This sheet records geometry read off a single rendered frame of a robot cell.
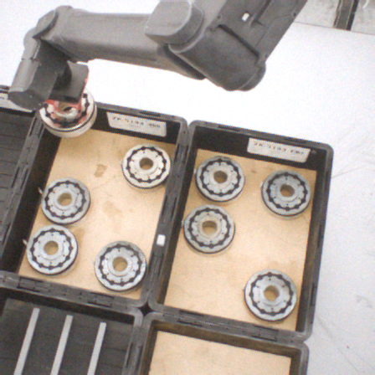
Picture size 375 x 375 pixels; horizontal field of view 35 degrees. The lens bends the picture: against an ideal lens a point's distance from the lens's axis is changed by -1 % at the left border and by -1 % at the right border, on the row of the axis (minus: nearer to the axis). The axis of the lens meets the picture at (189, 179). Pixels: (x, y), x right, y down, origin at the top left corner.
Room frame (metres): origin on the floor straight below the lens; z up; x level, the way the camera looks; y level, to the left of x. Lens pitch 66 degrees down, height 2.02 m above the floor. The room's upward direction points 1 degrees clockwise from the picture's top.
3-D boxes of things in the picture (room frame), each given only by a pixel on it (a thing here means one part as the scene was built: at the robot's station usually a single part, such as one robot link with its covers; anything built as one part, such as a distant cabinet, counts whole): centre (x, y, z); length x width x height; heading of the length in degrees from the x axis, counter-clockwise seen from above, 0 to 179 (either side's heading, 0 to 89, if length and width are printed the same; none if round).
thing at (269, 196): (0.49, -0.20, 0.86); 0.10 x 0.10 x 0.01
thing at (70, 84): (0.57, 0.23, 1.16); 0.10 x 0.07 x 0.07; 79
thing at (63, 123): (0.57, 0.23, 1.04); 0.10 x 0.10 x 0.01
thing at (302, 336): (0.39, -0.11, 0.92); 0.40 x 0.30 x 0.02; 170
